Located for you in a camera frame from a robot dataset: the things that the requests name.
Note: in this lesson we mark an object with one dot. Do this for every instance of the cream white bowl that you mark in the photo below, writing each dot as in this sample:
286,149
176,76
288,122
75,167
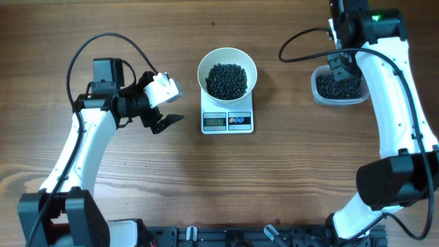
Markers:
227,55

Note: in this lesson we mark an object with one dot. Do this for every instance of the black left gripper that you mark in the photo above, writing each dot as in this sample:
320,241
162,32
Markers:
153,114

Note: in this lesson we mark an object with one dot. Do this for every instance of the clear plastic food container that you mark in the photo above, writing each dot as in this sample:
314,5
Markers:
325,70

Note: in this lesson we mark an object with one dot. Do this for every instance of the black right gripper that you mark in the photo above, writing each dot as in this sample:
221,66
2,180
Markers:
340,74

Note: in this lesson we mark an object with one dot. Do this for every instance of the black beans in bowl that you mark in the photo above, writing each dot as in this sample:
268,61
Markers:
226,81

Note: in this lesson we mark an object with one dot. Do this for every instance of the white digital kitchen scale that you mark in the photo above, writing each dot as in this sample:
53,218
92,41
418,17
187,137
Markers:
237,118

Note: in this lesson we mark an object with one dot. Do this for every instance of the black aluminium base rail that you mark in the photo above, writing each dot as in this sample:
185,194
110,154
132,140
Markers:
295,236

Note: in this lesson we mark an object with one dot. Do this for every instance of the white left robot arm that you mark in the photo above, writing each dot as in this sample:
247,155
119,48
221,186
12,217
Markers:
63,211

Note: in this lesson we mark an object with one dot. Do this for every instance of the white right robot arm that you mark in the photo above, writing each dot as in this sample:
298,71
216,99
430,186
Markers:
375,43

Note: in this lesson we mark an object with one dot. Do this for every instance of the black beans in container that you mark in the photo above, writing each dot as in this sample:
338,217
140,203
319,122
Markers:
328,88

